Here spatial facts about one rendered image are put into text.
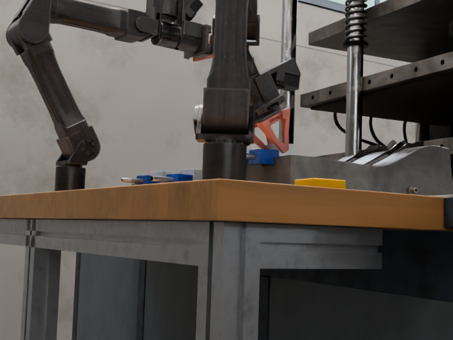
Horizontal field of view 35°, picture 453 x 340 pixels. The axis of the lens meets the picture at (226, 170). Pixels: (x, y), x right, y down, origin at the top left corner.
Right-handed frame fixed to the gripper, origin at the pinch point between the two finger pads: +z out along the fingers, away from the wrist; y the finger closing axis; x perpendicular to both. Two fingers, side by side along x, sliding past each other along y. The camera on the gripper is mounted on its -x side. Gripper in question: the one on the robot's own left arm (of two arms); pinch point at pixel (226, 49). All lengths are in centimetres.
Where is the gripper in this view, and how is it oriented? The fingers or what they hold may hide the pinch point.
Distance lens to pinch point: 180.5
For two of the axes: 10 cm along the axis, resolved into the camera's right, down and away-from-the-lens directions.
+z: 8.4, 1.1, 5.4
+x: -0.6, 9.9, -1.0
